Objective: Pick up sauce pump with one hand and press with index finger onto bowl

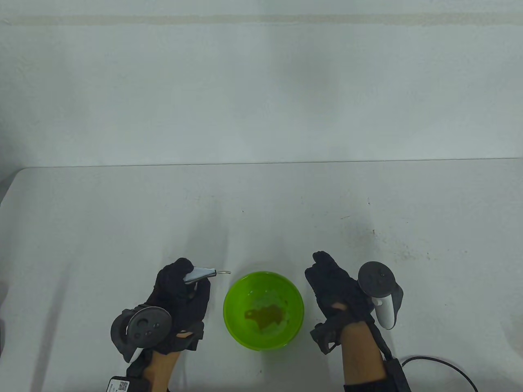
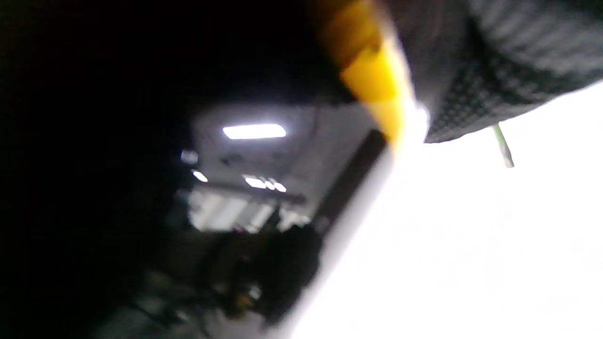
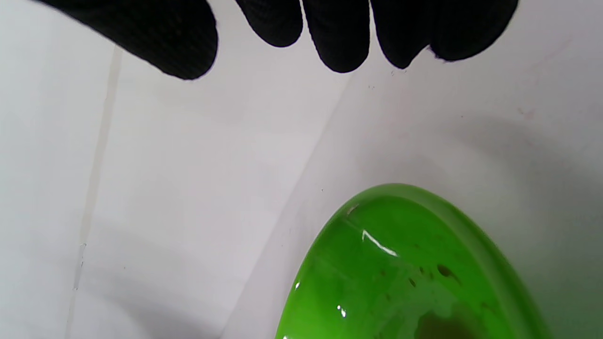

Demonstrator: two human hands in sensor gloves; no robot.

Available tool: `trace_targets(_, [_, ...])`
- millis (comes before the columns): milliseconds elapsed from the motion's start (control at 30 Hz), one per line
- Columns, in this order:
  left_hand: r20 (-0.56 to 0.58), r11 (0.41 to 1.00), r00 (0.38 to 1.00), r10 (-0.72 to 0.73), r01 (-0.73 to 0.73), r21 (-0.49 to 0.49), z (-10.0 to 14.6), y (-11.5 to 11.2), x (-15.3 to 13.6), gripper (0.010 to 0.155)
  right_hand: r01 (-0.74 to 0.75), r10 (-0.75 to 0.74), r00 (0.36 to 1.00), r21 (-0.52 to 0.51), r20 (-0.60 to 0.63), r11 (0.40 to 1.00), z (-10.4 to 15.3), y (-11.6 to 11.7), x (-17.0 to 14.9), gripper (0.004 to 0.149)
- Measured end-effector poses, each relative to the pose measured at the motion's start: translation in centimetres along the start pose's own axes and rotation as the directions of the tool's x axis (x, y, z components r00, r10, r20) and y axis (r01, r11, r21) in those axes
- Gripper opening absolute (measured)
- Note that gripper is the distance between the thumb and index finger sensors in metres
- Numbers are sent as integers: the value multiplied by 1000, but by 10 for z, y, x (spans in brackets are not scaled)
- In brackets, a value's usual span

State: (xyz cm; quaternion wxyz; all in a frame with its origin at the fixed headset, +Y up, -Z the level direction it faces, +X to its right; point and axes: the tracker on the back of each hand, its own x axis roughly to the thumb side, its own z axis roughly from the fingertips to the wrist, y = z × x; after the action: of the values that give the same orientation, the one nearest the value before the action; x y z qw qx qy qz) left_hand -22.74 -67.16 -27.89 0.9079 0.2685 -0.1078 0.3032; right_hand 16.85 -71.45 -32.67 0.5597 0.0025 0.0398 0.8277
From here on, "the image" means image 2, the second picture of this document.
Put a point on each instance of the thin green stick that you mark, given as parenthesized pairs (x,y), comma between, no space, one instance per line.
(503,147)

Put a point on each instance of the dark bulky equipment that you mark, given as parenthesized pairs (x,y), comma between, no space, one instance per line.
(282,268)

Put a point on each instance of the small ceiling light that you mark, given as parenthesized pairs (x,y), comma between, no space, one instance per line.
(255,182)
(199,176)
(280,187)

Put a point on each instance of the long ceiling light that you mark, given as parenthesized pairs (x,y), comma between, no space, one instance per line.
(254,131)

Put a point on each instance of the person's left hand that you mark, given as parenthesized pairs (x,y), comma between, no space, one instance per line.
(490,56)

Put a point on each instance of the yellow object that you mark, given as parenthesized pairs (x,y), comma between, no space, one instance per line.
(377,70)

